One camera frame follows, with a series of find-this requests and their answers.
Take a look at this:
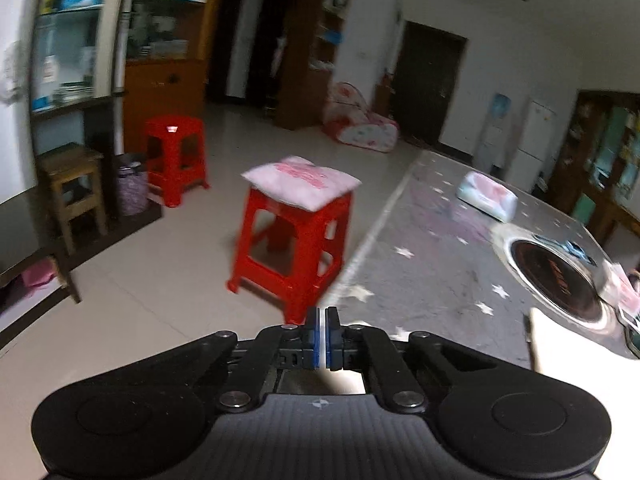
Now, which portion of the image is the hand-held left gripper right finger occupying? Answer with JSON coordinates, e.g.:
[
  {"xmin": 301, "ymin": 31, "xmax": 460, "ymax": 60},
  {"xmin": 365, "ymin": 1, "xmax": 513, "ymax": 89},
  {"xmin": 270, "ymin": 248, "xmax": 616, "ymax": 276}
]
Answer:
[{"xmin": 325, "ymin": 306, "xmax": 461, "ymax": 413}]

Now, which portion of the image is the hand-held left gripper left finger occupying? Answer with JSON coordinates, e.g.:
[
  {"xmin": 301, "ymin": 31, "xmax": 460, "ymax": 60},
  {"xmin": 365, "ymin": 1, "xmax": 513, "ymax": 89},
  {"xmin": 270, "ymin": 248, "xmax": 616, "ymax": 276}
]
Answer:
[{"xmin": 187, "ymin": 306, "xmax": 322, "ymax": 412}]

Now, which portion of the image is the cream knit sweater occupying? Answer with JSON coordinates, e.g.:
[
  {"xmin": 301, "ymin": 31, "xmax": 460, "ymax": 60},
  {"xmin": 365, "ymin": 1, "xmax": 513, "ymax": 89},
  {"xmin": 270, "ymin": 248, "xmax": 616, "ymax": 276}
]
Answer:
[{"xmin": 320, "ymin": 305, "xmax": 640, "ymax": 396}]

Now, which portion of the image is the red plastic stool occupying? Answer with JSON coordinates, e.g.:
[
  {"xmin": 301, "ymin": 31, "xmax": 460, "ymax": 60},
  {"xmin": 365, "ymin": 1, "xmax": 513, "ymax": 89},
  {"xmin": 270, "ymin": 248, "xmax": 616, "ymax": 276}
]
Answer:
[
  {"xmin": 227, "ymin": 187, "xmax": 353, "ymax": 325},
  {"xmin": 144, "ymin": 115, "xmax": 211, "ymax": 208}
]

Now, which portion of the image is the grey star print tablecloth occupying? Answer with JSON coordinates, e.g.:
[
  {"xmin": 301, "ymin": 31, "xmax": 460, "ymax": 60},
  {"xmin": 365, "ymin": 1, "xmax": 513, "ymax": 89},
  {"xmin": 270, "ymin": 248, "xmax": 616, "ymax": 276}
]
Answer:
[{"xmin": 327, "ymin": 149, "xmax": 640, "ymax": 376}]

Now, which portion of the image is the pink seat cushion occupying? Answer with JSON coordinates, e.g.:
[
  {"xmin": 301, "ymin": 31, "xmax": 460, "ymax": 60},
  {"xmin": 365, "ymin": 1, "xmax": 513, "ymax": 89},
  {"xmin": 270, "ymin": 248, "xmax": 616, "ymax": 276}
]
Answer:
[{"xmin": 241, "ymin": 156, "xmax": 362, "ymax": 212}]

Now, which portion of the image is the pink play tent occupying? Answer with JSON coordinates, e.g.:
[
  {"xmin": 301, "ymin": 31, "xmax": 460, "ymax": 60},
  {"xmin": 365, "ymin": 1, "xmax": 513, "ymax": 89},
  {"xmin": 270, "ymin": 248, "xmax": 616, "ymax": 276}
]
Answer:
[{"xmin": 322, "ymin": 82, "xmax": 401, "ymax": 153}]

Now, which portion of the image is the soft white pink tissue pack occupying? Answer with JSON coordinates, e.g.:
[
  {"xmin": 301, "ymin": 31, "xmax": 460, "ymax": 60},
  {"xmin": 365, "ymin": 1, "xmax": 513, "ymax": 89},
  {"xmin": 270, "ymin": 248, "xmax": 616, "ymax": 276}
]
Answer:
[{"xmin": 457, "ymin": 171, "xmax": 518, "ymax": 222}]

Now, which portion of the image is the round black induction cooktop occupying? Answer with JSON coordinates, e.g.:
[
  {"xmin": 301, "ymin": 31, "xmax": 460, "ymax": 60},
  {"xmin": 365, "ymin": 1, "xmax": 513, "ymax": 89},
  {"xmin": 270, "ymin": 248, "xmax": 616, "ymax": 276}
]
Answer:
[{"xmin": 491, "ymin": 224, "xmax": 618, "ymax": 331}]

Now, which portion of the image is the purple waste bin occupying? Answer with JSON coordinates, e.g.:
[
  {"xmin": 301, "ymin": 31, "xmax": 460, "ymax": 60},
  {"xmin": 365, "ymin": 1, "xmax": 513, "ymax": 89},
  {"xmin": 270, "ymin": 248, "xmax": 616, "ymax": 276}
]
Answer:
[{"xmin": 117, "ymin": 152, "xmax": 149, "ymax": 217}]

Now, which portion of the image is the wooden shelf cabinet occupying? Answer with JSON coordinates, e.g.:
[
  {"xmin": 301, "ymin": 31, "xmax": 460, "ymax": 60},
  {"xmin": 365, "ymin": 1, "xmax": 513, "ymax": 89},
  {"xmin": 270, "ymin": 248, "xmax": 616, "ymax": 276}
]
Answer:
[{"xmin": 272, "ymin": 0, "xmax": 353, "ymax": 131}]

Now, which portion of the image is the dark low wooden table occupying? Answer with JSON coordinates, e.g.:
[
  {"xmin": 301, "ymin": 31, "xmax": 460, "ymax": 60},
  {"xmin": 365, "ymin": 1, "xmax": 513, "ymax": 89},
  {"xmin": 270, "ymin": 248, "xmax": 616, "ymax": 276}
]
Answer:
[{"xmin": 0, "ymin": 247, "xmax": 83, "ymax": 351}]

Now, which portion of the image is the water dispenser with blue bottle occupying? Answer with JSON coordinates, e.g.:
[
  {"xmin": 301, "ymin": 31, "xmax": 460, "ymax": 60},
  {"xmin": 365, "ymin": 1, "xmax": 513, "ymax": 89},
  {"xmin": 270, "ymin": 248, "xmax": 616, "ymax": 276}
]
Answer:
[{"xmin": 472, "ymin": 92, "xmax": 512, "ymax": 176}]

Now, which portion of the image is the blue wristwatch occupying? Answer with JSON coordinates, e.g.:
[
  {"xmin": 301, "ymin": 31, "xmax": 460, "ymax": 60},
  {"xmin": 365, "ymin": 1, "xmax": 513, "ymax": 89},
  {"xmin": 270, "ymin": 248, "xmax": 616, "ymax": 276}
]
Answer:
[{"xmin": 535, "ymin": 234, "xmax": 598, "ymax": 267}]

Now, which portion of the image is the dark wooden door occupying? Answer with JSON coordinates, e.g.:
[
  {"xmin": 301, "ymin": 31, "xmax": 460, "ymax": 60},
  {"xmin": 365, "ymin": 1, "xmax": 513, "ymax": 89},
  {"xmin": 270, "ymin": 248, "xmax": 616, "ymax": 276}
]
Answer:
[{"xmin": 390, "ymin": 21, "xmax": 468, "ymax": 146}]

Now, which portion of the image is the white refrigerator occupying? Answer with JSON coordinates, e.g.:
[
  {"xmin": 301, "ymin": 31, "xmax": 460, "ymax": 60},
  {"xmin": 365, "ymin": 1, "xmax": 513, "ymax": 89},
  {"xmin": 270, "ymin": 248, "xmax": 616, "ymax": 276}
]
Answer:
[{"xmin": 505, "ymin": 99, "xmax": 558, "ymax": 191}]

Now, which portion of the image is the glass-front wooden cabinet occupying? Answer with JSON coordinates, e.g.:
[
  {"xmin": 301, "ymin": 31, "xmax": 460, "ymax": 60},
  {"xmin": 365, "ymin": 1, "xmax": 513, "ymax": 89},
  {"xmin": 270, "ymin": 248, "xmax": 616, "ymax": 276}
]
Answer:
[{"xmin": 27, "ymin": 0, "xmax": 223, "ymax": 161}]

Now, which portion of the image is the pink cloth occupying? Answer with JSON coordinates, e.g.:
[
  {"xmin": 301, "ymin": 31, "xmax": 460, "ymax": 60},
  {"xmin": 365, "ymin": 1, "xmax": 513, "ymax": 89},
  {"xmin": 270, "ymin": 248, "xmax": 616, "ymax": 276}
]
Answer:
[{"xmin": 22, "ymin": 262, "xmax": 57, "ymax": 288}]

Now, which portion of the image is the pink white tissue box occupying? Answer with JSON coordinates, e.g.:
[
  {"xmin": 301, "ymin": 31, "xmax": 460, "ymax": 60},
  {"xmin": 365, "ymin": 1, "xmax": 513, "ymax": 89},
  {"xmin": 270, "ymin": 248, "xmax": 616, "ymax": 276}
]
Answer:
[{"xmin": 597, "ymin": 260, "xmax": 640, "ymax": 328}]

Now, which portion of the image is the brown wooden stool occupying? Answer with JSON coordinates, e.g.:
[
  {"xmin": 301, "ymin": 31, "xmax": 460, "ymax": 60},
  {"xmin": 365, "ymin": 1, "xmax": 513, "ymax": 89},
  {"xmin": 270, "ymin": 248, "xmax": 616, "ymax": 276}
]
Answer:
[{"xmin": 37, "ymin": 142, "xmax": 108, "ymax": 256}]

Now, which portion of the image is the dark wooden display cabinet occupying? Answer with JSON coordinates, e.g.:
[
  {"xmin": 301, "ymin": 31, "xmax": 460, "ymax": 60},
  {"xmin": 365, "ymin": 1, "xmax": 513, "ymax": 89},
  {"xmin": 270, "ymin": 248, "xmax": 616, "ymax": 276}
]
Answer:
[{"xmin": 545, "ymin": 90, "xmax": 640, "ymax": 241}]

